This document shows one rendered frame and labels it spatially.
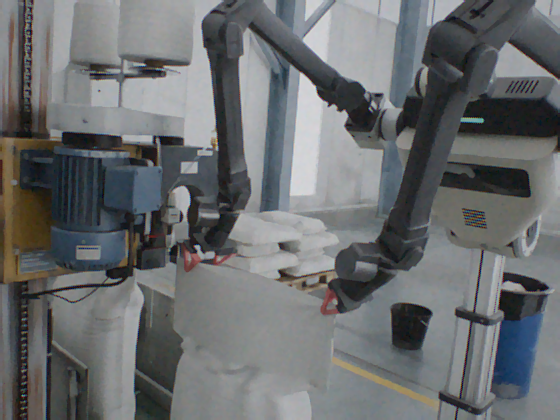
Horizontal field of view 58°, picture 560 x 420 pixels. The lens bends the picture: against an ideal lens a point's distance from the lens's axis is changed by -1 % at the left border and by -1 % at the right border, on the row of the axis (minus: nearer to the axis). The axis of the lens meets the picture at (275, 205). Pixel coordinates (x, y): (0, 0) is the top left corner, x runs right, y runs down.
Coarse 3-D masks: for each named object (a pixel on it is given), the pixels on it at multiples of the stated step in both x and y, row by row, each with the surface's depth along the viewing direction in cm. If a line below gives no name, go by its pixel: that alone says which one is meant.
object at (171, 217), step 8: (168, 200) 132; (160, 208) 134; (168, 208) 132; (176, 208) 133; (160, 216) 134; (168, 216) 131; (176, 216) 133; (160, 224) 135; (168, 224) 132; (176, 224) 134; (168, 248) 134
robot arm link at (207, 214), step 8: (240, 192) 122; (248, 192) 123; (192, 200) 122; (200, 200) 121; (208, 200) 122; (216, 200) 123; (224, 200) 125; (240, 200) 122; (248, 200) 124; (192, 208) 122; (200, 208) 120; (208, 208) 122; (216, 208) 123; (232, 208) 123; (240, 208) 124; (192, 216) 122; (200, 216) 120; (208, 216) 121; (216, 216) 123; (192, 224) 122; (200, 224) 121; (208, 224) 123; (216, 224) 124
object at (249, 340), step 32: (192, 288) 132; (224, 288) 121; (256, 288) 117; (288, 288) 118; (192, 320) 133; (224, 320) 122; (256, 320) 117; (288, 320) 115; (320, 320) 111; (192, 352) 132; (224, 352) 123; (256, 352) 118; (288, 352) 115; (320, 352) 111; (192, 384) 128; (224, 384) 121; (256, 384) 116; (288, 384) 115; (320, 384) 112; (192, 416) 128; (224, 416) 120; (256, 416) 114; (288, 416) 114
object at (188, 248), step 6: (186, 240) 130; (186, 246) 128; (192, 246) 129; (186, 252) 131; (192, 252) 127; (186, 258) 131; (192, 258) 127; (198, 258) 127; (186, 264) 132; (192, 264) 128; (186, 270) 132
